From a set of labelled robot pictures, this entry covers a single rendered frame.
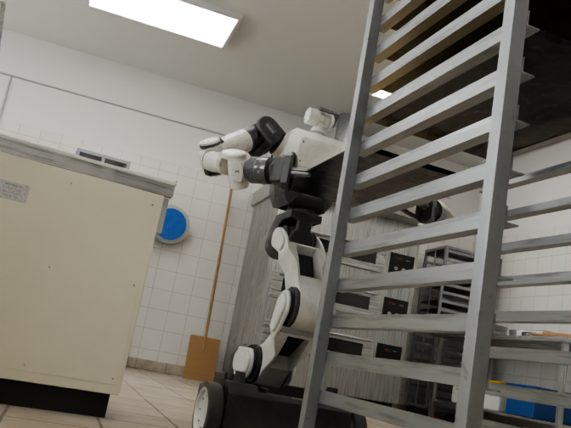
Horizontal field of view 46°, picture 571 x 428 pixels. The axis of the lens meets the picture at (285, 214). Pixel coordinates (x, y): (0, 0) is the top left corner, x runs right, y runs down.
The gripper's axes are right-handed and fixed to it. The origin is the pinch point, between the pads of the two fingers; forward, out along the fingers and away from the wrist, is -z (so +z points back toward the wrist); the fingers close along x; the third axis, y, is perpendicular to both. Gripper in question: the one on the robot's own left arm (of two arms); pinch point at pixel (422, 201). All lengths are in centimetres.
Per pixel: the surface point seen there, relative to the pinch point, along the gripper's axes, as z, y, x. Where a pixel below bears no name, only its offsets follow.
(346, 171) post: -57, -5, -10
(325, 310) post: -57, -5, -45
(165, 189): -4, -99, -2
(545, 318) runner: -43, 43, -39
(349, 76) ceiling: 331, -170, 212
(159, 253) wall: 348, -351, 28
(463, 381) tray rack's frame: -99, 36, -57
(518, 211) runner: -34.0, 34.1, -10.9
